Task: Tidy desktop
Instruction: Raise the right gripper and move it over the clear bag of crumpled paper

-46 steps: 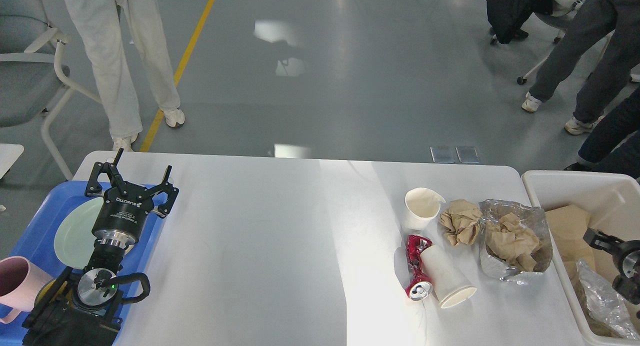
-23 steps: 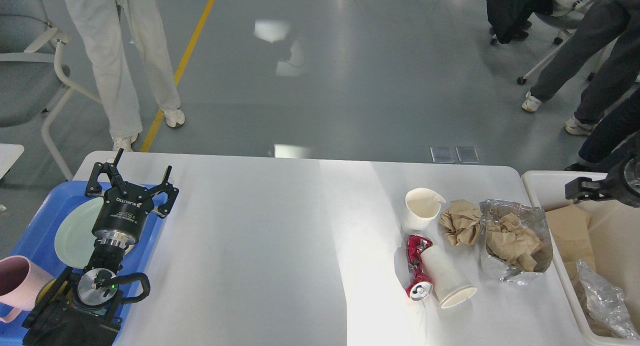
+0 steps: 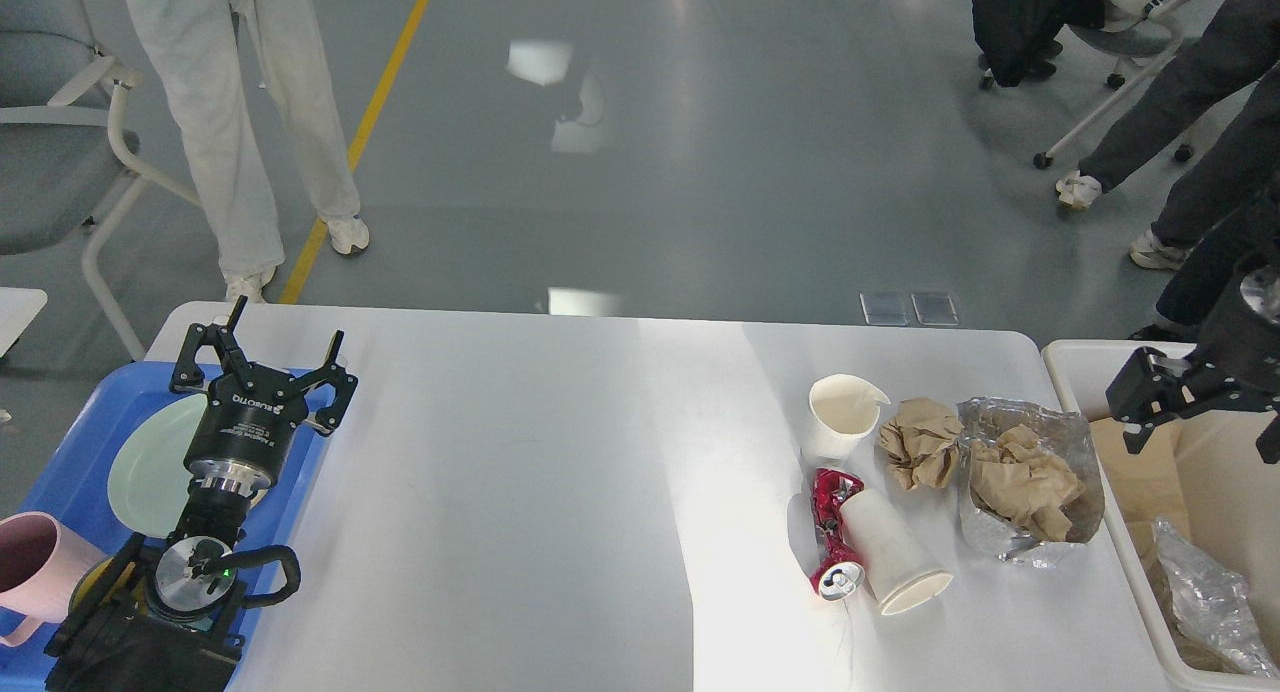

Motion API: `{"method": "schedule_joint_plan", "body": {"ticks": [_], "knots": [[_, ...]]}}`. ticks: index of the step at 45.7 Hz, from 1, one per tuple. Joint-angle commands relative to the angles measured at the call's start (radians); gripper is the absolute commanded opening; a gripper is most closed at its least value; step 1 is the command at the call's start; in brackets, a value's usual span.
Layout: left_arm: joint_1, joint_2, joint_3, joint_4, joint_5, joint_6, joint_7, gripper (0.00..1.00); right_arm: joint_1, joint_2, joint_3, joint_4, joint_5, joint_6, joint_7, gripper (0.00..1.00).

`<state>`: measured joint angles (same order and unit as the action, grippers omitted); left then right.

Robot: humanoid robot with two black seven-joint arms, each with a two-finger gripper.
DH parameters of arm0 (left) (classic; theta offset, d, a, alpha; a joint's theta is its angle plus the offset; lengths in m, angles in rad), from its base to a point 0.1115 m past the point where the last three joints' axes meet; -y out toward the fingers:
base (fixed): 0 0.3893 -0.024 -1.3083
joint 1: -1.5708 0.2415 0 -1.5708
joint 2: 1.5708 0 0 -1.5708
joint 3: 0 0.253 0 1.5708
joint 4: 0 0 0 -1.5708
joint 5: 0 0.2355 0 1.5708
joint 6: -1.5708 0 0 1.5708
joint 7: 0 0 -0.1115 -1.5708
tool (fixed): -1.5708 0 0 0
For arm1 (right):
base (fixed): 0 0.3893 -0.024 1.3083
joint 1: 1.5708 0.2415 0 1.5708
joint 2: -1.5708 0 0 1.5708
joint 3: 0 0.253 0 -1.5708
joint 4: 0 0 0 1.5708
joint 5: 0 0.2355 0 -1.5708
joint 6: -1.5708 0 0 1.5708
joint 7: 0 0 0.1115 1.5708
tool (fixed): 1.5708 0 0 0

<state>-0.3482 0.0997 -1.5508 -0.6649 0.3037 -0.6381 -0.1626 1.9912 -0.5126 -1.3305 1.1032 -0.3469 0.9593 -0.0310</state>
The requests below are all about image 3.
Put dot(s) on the clear plastic bag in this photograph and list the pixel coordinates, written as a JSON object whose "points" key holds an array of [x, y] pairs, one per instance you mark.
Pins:
{"points": [[1063, 434]]}

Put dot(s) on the lying white paper cup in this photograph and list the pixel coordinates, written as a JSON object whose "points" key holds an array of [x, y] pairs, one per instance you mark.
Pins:
{"points": [[902, 573]]}

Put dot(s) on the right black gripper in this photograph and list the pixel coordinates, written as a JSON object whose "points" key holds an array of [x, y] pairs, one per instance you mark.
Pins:
{"points": [[1237, 342]]}

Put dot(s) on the person in black trousers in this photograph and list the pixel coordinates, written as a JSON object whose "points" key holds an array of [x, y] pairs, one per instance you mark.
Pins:
{"points": [[1193, 290]]}

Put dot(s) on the grey office chair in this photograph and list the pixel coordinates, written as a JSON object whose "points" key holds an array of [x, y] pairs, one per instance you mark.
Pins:
{"points": [[66, 157]]}

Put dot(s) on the crumpled brown paper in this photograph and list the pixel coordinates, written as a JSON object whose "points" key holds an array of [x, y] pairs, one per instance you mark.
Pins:
{"points": [[920, 444]]}

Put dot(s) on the blue plastic tray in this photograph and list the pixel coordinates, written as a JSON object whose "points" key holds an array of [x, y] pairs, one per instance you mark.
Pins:
{"points": [[74, 489]]}

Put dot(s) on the brown paper bag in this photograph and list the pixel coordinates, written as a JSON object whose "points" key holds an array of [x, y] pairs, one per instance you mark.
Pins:
{"points": [[1146, 485]]}

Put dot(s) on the red crumpled wrapper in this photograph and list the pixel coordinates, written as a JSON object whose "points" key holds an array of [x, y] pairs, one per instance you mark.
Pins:
{"points": [[842, 570]]}

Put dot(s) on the left metal floor plate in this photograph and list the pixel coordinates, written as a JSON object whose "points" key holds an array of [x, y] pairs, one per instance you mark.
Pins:
{"points": [[884, 309]]}

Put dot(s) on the person in light trousers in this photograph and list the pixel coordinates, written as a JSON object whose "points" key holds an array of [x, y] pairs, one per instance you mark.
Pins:
{"points": [[192, 45]]}

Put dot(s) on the right metal floor plate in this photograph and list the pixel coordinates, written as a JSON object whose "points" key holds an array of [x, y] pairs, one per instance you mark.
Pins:
{"points": [[933, 309]]}

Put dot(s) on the white plastic bin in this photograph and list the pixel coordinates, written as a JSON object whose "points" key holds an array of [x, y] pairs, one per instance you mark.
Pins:
{"points": [[1232, 502]]}

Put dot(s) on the upright white paper cup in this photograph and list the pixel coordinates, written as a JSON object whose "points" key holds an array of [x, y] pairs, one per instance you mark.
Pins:
{"points": [[842, 411]]}

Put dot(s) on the brown paper in plastic bag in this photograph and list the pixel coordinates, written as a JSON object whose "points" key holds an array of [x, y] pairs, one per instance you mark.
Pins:
{"points": [[1017, 479]]}

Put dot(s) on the metal floor plate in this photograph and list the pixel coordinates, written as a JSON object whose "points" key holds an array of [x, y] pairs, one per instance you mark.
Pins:
{"points": [[933, 309], [884, 309]]}

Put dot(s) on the white side table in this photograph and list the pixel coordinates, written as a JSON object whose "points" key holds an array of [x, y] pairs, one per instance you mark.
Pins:
{"points": [[19, 307]]}

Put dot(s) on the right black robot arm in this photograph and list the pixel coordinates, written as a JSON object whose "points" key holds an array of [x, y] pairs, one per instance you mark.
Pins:
{"points": [[1215, 341]]}

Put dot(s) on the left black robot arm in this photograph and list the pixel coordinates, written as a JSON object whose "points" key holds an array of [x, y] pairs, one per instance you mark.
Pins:
{"points": [[163, 614]]}

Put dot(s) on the aluminium foil tray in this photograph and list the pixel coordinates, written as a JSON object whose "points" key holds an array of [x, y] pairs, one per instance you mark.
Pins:
{"points": [[1210, 604]]}

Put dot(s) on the brown paper in bin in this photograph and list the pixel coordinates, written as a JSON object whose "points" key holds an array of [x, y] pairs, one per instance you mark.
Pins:
{"points": [[1192, 652]]}

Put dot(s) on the green plate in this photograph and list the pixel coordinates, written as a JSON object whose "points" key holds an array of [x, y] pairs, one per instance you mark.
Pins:
{"points": [[149, 479]]}

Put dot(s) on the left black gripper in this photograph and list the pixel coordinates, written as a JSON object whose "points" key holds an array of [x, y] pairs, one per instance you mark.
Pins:
{"points": [[243, 432]]}

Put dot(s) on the person in dark trousers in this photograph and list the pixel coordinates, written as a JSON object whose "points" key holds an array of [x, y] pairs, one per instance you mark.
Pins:
{"points": [[1239, 46]]}

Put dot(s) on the pink ribbed mug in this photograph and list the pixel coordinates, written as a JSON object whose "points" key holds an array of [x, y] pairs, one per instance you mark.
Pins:
{"points": [[42, 564]]}

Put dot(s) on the blue-grey HOME mug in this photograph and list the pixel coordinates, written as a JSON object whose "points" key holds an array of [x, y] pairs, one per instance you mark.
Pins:
{"points": [[101, 571]]}

